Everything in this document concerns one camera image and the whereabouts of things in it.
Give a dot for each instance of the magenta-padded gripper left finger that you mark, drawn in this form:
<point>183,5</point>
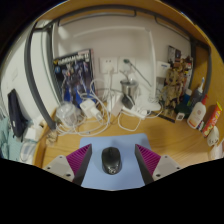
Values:
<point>61,165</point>

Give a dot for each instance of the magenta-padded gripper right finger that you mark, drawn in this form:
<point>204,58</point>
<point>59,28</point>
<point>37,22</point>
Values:
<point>165,165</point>

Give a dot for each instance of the black computer mouse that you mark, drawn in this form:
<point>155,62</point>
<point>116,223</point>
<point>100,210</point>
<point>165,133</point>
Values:
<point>111,160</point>

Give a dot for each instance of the light blue mouse pad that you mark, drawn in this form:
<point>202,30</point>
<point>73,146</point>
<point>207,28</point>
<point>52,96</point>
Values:
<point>128,166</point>

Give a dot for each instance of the small white desk clock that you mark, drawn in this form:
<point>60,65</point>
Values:
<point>180,116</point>

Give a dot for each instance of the clear plastic cup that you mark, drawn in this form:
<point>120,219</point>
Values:
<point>67,113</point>

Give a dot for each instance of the plain white cup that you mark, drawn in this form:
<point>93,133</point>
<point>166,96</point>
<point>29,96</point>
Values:
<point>217,151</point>

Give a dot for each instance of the teal cloth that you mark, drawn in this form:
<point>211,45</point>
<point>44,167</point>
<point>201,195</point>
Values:
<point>6,143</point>

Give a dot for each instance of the white lotion pump bottle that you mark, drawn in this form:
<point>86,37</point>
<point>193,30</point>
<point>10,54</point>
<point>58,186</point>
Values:
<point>196,115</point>

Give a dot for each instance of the dark green container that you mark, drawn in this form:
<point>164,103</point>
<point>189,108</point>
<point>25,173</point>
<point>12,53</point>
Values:
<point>183,108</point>

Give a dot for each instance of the white power strip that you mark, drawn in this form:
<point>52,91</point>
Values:
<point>135,112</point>

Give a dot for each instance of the white charger block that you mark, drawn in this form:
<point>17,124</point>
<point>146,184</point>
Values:
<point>88,107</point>

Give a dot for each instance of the red potato chips can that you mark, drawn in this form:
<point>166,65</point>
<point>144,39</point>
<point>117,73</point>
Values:
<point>212,120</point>

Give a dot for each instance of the black bag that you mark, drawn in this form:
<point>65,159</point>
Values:
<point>16,113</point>

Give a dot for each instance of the black power adapter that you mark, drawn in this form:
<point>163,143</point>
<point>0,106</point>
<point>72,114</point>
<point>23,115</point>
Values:
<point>128,101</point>

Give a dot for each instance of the golden robot figurine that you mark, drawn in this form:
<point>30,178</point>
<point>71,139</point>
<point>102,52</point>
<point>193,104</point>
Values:
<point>173,90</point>

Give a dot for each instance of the blue squeeze bottle white nozzle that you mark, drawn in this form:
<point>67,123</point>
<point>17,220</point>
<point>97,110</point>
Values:
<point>196,95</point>

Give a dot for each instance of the large white power adapter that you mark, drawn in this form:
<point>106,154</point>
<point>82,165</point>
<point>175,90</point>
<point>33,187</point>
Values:
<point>117,104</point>

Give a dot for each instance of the steel cup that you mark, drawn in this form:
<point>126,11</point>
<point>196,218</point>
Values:
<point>129,87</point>

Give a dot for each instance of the robot model kit box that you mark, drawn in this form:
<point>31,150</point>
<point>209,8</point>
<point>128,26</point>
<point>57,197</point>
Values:
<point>73,76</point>

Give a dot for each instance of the colourful printed box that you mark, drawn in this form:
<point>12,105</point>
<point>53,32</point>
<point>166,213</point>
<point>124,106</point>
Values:
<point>180,55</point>

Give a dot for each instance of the white wall box blue label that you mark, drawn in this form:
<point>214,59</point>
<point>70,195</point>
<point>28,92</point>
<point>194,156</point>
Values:
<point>163,68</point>

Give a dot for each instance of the white wall socket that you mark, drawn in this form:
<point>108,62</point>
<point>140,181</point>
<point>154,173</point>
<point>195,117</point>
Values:
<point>130,66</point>
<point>108,65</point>

